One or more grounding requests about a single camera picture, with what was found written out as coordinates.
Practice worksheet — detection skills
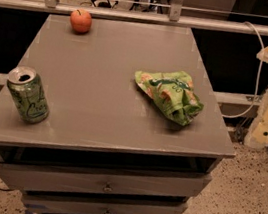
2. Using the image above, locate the green rice chip bag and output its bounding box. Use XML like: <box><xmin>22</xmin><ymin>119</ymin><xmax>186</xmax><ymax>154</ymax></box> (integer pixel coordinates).
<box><xmin>135</xmin><ymin>70</ymin><xmax>204</xmax><ymax>126</ymax></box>

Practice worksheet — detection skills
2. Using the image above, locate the red apple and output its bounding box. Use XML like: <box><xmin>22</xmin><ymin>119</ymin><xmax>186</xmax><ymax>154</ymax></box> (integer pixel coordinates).
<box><xmin>70</xmin><ymin>9</ymin><xmax>92</xmax><ymax>34</ymax></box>

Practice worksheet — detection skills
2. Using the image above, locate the grey drawer cabinet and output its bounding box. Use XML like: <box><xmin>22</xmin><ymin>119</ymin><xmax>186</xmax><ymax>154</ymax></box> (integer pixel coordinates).
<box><xmin>0</xmin><ymin>15</ymin><xmax>234</xmax><ymax>214</ymax></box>

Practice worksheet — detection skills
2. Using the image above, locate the top drawer knob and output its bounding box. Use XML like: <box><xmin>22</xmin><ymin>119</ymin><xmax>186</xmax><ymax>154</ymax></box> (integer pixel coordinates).
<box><xmin>103</xmin><ymin>183</ymin><xmax>113</xmax><ymax>193</ymax></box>

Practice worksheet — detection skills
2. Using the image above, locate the green soda can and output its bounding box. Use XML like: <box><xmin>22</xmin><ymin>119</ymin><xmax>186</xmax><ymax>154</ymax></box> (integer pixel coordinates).
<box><xmin>6</xmin><ymin>66</ymin><xmax>49</xmax><ymax>124</ymax></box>

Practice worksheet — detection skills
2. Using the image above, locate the white cable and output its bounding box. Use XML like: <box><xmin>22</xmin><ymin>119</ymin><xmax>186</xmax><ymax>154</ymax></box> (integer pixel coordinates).
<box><xmin>221</xmin><ymin>19</ymin><xmax>268</xmax><ymax>124</ymax></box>

